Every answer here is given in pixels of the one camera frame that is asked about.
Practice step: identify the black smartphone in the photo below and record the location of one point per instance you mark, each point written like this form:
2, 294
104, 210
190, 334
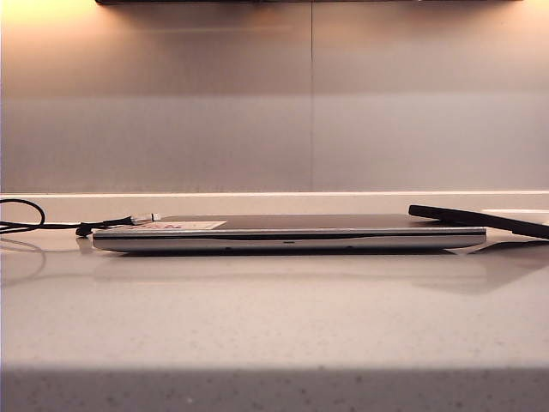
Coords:
472, 219

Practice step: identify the silver closed laptop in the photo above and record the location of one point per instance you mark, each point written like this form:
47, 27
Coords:
283, 242

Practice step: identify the white paper label sticker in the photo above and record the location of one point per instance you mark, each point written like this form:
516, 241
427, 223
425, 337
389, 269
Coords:
201, 225

